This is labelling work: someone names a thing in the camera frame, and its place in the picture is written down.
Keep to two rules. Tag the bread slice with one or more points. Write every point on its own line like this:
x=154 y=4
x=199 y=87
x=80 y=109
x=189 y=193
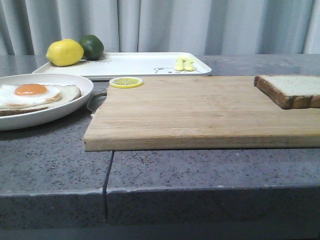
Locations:
x=290 y=91
x=68 y=94

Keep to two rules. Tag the white round plate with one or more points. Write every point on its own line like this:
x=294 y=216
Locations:
x=31 y=119

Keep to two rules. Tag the white rectangular tray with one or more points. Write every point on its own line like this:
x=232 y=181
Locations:
x=119 y=64

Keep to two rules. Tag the lemon slice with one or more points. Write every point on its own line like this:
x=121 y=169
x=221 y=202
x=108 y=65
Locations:
x=126 y=82

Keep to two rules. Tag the left yellow utensil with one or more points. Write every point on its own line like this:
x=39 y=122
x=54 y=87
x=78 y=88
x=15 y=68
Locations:
x=179 y=66

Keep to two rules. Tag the yellow utensil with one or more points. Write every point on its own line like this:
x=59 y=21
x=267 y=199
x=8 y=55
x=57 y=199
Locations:
x=187 y=63
x=179 y=66

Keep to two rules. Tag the right yellow utensil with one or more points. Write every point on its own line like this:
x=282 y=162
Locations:
x=187 y=63

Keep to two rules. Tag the wooden cutting board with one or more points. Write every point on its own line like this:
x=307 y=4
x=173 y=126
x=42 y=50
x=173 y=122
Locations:
x=199 y=112

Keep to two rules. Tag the green lime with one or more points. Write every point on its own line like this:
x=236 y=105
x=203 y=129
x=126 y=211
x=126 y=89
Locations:
x=92 y=46

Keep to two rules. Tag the yellow lemon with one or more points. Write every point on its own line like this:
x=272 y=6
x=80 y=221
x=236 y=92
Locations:
x=65 y=52

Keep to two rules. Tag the fried egg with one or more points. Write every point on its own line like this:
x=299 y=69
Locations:
x=27 y=95

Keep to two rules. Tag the grey curtain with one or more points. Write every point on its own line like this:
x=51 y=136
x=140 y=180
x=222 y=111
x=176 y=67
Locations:
x=200 y=27

